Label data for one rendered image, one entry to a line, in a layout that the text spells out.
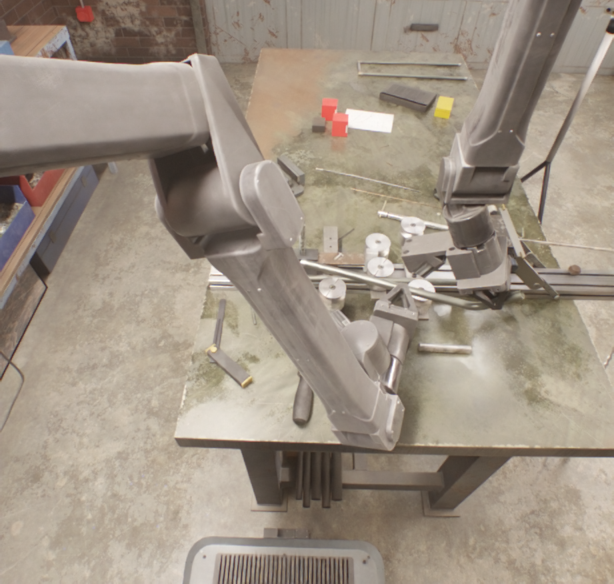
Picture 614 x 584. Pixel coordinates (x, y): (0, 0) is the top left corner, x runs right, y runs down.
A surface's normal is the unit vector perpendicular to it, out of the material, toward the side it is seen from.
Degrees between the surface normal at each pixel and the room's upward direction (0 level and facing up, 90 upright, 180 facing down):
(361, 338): 26
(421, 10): 90
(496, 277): 30
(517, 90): 99
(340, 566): 0
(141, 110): 65
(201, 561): 0
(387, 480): 0
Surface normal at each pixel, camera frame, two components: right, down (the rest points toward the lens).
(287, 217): 0.86, -0.07
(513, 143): -0.05, 0.86
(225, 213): -0.35, 0.65
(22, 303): 1.00, 0.03
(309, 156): 0.01, -0.65
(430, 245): -0.47, -0.69
